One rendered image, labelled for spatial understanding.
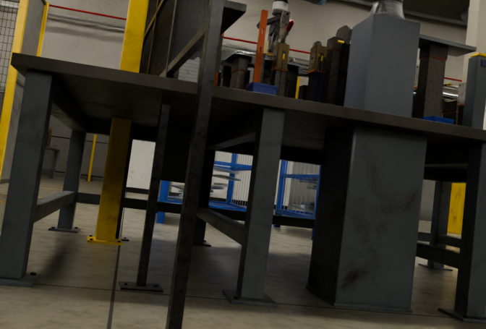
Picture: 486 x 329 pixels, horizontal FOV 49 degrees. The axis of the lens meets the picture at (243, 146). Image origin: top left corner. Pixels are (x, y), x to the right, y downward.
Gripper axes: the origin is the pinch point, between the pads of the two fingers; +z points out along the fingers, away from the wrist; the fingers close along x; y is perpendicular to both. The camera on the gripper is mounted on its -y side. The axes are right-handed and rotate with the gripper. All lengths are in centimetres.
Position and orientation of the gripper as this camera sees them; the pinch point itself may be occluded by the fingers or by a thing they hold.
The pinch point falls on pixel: (270, 50)
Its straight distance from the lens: 266.1
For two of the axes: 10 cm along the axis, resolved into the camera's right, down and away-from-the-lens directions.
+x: -2.9, 0.3, 9.6
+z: -1.4, 9.9, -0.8
